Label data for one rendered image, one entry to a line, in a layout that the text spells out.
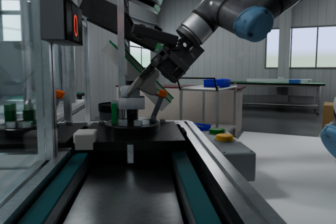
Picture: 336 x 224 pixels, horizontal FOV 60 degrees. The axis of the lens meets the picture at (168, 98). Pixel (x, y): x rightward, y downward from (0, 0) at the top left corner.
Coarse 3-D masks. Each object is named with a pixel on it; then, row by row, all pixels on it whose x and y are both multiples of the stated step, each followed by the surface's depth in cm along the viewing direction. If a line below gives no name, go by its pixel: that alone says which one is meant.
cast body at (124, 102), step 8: (128, 80) 73; (136, 88) 71; (120, 96) 73; (128, 96) 71; (136, 96) 71; (144, 96) 75; (120, 104) 71; (128, 104) 71; (136, 104) 71; (144, 104) 72
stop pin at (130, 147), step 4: (128, 144) 61; (132, 144) 61; (128, 148) 61; (132, 148) 61; (128, 152) 61; (132, 152) 61; (128, 156) 61; (132, 156) 61; (128, 160) 61; (132, 160) 61
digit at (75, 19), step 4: (72, 4) 50; (72, 8) 50; (76, 8) 53; (72, 12) 50; (76, 12) 53; (72, 16) 50; (76, 16) 53; (72, 20) 50; (76, 20) 53; (72, 24) 50; (76, 24) 53; (72, 28) 50; (76, 28) 53; (76, 32) 53; (76, 36) 53; (76, 40) 53
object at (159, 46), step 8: (88, 0) 93; (96, 0) 93; (104, 0) 92; (80, 8) 93; (88, 8) 93; (96, 8) 93; (104, 8) 93; (112, 8) 92; (88, 16) 93; (96, 16) 93; (104, 16) 93; (112, 16) 93; (128, 16) 105; (104, 24) 93; (112, 24) 93; (128, 24) 92; (128, 32) 93; (136, 40) 96; (144, 40) 92; (160, 48) 103
